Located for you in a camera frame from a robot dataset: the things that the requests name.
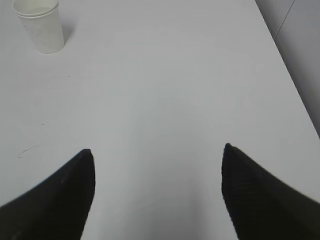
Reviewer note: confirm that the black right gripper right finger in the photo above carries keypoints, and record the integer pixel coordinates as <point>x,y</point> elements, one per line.
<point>261,206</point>

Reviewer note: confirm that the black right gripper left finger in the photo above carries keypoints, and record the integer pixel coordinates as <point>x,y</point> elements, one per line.
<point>55,209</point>

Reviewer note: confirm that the white paper cup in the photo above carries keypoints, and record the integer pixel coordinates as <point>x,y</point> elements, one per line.
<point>41,21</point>

